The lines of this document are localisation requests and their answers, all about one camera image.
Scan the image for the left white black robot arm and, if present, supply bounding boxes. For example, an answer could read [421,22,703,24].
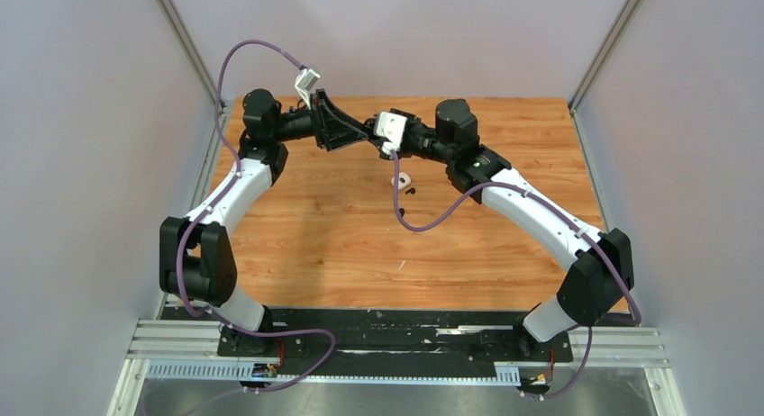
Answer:
[159,88,373,356]

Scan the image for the left aluminium corner post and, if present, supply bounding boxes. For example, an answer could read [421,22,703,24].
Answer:
[155,0,217,105]

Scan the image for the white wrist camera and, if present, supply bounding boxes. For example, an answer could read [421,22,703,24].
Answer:
[294,66,321,109]
[373,112,408,154]

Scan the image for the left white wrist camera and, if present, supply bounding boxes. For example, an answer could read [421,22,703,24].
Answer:
[294,66,321,109]

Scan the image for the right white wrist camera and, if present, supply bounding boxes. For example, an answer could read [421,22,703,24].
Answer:
[373,112,408,154]

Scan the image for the aluminium corner post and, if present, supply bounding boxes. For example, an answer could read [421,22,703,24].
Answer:
[568,0,642,114]
[155,0,217,105]

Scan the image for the white earbud charging case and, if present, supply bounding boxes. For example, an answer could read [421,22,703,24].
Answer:
[390,172,412,191]

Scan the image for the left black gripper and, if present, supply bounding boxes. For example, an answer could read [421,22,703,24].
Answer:
[271,90,368,152]

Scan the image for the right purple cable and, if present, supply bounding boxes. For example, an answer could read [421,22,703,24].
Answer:
[390,150,642,401]

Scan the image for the right aluminium corner post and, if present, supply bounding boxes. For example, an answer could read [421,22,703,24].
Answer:
[568,0,642,114]

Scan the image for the aluminium rail frame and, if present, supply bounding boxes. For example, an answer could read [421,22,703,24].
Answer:
[107,320,685,415]

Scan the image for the purple cable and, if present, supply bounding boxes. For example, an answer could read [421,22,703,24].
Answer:
[390,150,642,401]
[176,40,337,396]

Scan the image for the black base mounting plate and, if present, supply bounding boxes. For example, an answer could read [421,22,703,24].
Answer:
[216,307,635,380]

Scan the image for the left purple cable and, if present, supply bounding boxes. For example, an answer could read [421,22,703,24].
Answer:
[176,40,337,396]

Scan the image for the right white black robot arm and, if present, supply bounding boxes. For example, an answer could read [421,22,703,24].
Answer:
[364,99,641,360]

